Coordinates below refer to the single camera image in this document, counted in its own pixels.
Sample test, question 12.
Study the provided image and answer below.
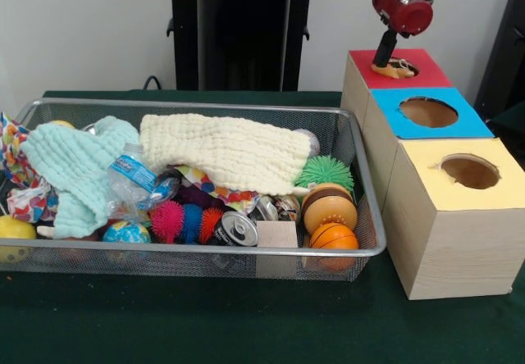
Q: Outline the blue green globe ball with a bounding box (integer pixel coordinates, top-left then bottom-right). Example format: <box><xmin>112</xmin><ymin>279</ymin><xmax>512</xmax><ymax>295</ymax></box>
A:
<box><xmin>102</xmin><ymin>219</ymin><xmax>152</xmax><ymax>244</ymax></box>

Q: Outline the green spiky rubber ball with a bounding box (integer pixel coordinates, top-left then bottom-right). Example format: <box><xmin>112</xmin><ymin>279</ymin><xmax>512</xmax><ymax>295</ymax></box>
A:
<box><xmin>294</xmin><ymin>154</ymin><xmax>355</xmax><ymax>193</ymax></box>

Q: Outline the shallow wire mesh bin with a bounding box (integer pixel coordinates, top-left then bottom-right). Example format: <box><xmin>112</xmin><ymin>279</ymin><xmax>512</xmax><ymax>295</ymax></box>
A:
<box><xmin>0</xmin><ymin>97</ymin><xmax>389</xmax><ymax>283</ymax></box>

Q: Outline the wooden three-hole sorting box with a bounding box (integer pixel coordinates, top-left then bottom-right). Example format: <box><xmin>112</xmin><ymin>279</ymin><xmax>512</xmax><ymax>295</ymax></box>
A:
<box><xmin>340</xmin><ymin>47</ymin><xmax>525</xmax><ymax>300</ymax></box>

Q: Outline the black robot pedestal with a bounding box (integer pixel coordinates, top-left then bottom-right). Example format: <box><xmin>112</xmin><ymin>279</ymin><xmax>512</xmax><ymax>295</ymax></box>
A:
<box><xmin>157</xmin><ymin>0</ymin><xmax>331</xmax><ymax>93</ymax></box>

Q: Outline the yellow-brown plush toy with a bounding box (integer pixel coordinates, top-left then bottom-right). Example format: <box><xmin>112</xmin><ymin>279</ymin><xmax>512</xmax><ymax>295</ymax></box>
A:
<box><xmin>371</xmin><ymin>57</ymin><xmax>420</xmax><ymax>80</ymax></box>

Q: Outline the side table with green cloth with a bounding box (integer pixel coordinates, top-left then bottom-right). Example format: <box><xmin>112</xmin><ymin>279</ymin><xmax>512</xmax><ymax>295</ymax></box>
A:
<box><xmin>487</xmin><ymin>100</ymin><xmax>525</xmax><ymax>139</ymax></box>

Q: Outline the plain wooden block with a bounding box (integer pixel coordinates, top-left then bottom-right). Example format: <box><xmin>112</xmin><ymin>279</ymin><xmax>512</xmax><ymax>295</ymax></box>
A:
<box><xmin>256</xmin><ymin>220</ymin><xmax>299</xmax><ymax>280</ymax></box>

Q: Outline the orange toy basketball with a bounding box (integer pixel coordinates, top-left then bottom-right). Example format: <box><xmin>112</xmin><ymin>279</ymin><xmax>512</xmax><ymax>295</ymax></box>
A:
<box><xmin>309</xmin><ymin>221</ymin><xmax>360</xmax><ymax>271</ymax></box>

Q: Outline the black cable loop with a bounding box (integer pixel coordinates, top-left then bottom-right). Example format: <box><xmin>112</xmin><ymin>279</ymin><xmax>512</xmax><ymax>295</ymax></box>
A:
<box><xmin>142</xmin><ymin>75</ymin><xmax>166</xmax><ymax>92</ymax></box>

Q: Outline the black drink can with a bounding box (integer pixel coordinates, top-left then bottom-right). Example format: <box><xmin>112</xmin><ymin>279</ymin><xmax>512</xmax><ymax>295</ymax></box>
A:
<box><xmin>206</xmin><ymin>210</ymin><xmax>260</xmax><ymax>248</ymax></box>

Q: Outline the toy hamburger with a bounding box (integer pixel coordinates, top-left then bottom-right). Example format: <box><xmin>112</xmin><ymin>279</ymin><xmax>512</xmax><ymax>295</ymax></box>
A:
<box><xmin>301</xmin><ymin>182</ymin><xmax>359</xmax><ymax>236</ymax></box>

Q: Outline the cream waffle cloth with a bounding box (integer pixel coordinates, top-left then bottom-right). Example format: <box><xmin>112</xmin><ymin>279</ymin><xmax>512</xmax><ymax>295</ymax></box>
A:
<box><xmin>139</xmin><ymin>112</ymin><xmax>312</xmax><ymax>196</ymax></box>

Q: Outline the crushed clear water bottle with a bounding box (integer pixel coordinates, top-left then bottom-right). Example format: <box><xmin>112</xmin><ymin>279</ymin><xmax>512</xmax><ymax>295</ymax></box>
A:
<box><xmin>107</xmin><ymin>142</ymin><xmax>181</xmax><ymax>217</ymax></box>

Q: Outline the red blue pink spiky toy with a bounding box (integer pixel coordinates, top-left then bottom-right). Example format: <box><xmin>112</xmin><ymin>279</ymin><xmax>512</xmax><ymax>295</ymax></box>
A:
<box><xmin>149</xmin><ymin>199</ymin><xmax>226</xmax><ymax>245</ymax></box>

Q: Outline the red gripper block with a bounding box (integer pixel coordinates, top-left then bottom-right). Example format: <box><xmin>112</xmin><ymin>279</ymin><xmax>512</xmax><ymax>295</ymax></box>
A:
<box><xmin>372</xmin><ymin>0</ymin><xmax>435</xmax><ymax>67</ymax></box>

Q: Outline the mint waffle cloth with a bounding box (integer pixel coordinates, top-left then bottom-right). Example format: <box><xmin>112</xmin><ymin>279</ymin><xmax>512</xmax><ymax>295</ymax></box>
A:
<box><xmin>20</xmin><ymin>116</ymin><xmax>143</xmax><ymax>241</ymax></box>

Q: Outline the dark green tablecloth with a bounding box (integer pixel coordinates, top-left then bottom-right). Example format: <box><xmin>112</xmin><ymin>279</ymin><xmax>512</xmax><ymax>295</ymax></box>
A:
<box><xmin>0</xmin><ymin>89</ymin><xmax>525</xmax><ymax>364</ymax></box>

